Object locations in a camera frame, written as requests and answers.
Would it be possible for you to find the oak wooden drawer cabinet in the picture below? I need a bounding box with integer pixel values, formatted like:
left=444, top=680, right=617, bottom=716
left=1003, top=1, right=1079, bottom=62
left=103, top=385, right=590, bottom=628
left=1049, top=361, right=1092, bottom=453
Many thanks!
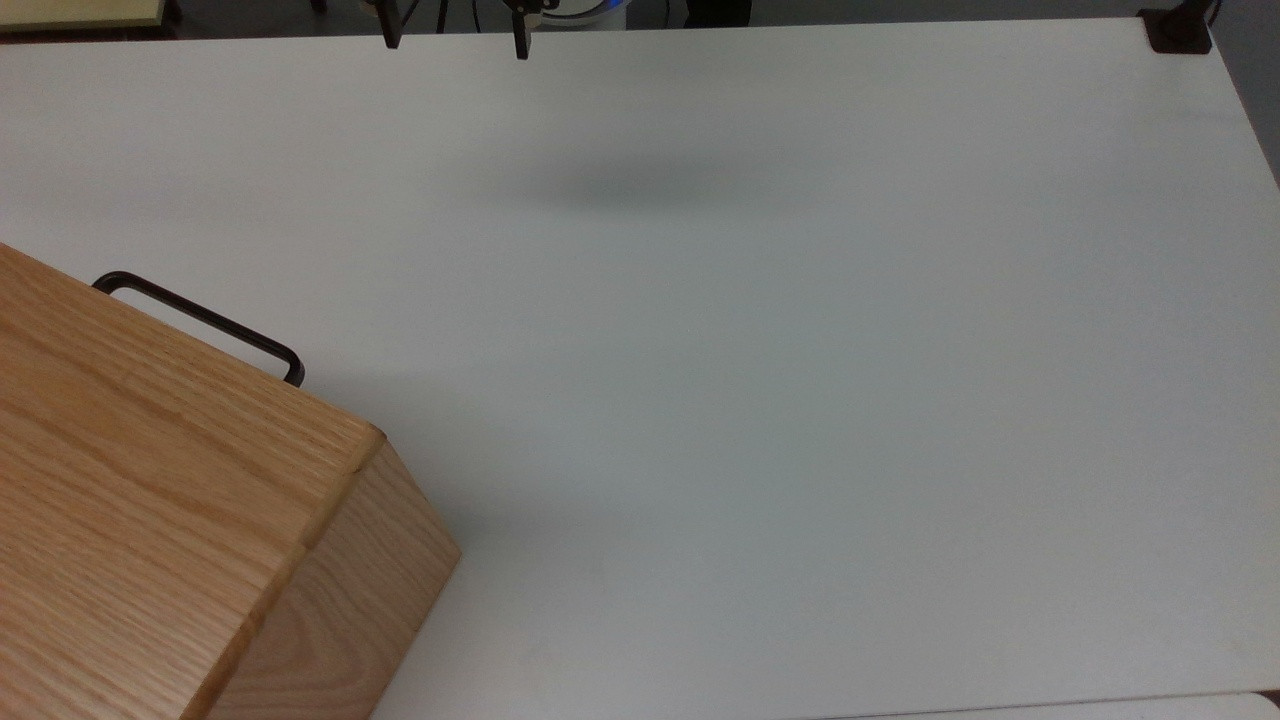
left=0, top=242, right=463, bottom=720

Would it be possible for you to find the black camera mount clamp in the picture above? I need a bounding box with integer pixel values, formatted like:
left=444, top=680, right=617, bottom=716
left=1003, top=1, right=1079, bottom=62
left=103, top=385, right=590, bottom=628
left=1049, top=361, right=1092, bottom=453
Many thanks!
left=1138, top=0, right=1223, bottom=55

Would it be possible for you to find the pale yellow table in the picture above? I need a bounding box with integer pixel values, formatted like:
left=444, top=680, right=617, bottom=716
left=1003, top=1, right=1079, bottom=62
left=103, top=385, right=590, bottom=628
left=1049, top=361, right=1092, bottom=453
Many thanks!
left=0, top=0, right=169, bottom=33

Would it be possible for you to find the black metal drawer handle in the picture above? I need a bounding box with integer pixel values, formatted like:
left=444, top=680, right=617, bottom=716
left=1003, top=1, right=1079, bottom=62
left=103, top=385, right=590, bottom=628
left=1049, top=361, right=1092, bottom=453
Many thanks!
left=92, top=271, right=306, bottom=388

